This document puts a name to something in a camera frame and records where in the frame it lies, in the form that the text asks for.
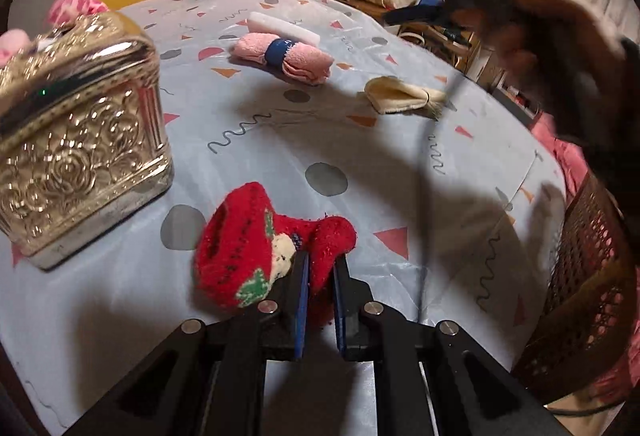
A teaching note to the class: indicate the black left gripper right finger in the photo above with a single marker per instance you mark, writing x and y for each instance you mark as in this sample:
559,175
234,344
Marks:
358,333

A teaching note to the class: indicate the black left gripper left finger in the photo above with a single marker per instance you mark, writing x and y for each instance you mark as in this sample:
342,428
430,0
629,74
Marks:
283,313

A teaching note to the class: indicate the red christmas sock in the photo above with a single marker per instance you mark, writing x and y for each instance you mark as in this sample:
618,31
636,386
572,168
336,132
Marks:
246,247

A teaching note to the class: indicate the pink dishcloth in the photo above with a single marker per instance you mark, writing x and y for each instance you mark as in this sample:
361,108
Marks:
295,60

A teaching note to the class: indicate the person's right hand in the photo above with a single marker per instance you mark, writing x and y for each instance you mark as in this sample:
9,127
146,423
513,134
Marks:
557,52

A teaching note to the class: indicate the patterned white tablecloth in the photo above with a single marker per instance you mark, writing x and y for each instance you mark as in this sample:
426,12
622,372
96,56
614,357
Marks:
456,218

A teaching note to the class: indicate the cream folded cloth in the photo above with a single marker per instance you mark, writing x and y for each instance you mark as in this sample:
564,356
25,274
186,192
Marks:
390,95

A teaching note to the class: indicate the brown woven basket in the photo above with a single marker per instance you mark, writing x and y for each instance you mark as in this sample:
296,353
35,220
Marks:
590,305

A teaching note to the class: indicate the ornate silver tissue box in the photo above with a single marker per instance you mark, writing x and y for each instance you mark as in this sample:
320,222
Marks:
83,139

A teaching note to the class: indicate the pink plush toy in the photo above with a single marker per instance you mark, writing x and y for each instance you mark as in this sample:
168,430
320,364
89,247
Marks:
61,12

